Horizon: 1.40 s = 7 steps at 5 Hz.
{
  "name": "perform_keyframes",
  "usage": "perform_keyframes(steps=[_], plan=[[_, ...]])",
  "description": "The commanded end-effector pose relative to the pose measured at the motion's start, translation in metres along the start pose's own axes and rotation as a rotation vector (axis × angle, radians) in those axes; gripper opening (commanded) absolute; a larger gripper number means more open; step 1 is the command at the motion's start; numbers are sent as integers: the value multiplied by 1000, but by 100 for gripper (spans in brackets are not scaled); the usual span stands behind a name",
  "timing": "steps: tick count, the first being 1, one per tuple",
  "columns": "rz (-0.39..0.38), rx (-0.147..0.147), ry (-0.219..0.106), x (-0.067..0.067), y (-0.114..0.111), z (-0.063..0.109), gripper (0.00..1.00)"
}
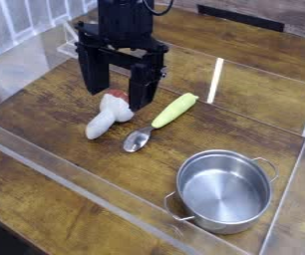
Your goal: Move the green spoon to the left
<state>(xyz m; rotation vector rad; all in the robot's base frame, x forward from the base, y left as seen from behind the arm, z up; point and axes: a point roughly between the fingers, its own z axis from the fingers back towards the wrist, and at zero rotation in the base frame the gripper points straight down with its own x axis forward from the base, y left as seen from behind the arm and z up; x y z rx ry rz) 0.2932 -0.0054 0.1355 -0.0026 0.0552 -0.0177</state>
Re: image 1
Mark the green handled metal spoon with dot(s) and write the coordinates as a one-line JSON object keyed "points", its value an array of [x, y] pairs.
{"points": [[138, 137]]}

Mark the stainless steel pot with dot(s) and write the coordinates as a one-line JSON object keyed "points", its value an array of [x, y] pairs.
{"points": [[221, 191]]}

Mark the white toy mushroom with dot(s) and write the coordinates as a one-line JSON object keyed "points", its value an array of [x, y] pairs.
{"points": [[114, 111]]}

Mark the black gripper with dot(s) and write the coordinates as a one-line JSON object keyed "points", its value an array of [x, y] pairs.
{"points": [[120, 40]]}

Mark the black strip on wall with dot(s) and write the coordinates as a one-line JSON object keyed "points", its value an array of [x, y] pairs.
{"points": [[240, 18]]}

